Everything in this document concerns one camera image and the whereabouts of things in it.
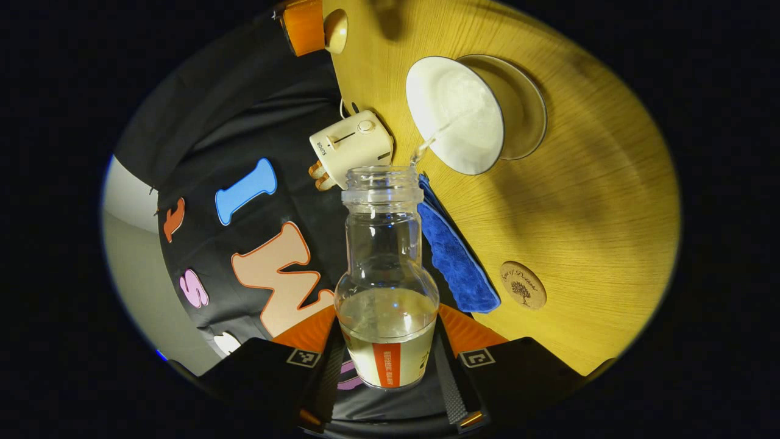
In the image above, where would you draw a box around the white teacup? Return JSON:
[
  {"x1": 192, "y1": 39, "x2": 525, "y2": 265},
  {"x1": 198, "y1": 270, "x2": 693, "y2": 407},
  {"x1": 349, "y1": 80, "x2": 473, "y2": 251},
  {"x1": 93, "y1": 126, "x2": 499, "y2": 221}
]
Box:
[{"x1": 405, "y1": 55, "x2": 506, "y2": 176}]

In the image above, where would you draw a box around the clear water bottle orange label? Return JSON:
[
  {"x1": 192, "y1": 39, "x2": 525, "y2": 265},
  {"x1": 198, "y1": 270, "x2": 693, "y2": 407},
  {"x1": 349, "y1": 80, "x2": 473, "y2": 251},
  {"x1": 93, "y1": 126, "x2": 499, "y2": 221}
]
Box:
[{"x1": 334, "y1": 165, "x2": 441, "y2": 391}]

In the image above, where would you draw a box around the white toaster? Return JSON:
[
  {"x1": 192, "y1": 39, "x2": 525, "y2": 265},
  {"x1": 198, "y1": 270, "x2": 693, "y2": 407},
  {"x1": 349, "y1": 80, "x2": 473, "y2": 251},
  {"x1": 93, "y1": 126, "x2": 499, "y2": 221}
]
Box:
[{"x1": 308, "y1": 109, "x2": 395, "y2": 174}]

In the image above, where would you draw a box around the white saucer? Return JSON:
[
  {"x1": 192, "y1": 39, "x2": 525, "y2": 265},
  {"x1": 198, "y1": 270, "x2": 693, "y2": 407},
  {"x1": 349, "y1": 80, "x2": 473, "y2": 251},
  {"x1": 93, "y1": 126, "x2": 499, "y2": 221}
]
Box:
[{"x1": 457, "y1": 54, "x2": 548, "y2": 161}]

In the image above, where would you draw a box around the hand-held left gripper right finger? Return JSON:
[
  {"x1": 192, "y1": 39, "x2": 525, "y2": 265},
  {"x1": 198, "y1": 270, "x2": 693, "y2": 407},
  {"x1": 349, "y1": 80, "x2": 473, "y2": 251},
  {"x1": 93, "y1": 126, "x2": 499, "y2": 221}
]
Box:
[{"x1": 433, "y1": 303, "x2": 586, "y2": 433}]

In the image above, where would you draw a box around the white teacup lid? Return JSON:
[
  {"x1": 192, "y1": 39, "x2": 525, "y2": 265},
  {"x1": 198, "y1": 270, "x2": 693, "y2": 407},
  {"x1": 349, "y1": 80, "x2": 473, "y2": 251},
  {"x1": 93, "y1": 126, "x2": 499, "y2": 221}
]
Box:
[{"x1": 323, "y1": 8, "x2": 349, "y2": 55}]

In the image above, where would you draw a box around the black backdrop cloth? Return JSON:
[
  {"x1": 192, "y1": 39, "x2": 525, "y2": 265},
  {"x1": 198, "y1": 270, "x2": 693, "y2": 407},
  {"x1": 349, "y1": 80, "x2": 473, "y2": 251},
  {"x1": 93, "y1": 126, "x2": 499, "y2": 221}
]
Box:
[{"x1": 113, "y1": 5, "x2": 464, "y2": 423}]

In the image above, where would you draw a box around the blue towel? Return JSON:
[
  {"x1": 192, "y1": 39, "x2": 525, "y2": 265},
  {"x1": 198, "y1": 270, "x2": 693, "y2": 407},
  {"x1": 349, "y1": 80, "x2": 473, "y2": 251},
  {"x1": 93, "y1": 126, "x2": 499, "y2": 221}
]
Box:
[{"x1": 417, "y1": 173, "x2": 502, "y2": 315}]

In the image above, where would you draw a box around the round wooden coaster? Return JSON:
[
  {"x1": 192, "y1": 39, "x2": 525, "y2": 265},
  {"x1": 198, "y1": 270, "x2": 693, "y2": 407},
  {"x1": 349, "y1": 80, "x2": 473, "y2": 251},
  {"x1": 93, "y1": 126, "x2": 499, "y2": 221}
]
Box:
[{"x1": 500, "y1": 260, "x2": 548, "y2": 310}]

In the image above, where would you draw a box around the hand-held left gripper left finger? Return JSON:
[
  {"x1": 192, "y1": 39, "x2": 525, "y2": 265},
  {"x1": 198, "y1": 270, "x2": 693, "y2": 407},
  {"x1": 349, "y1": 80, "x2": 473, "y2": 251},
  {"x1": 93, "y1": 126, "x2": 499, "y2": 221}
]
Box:
[{"x1": 200, "y1": 305, "x2": 347, "y2": 428}]

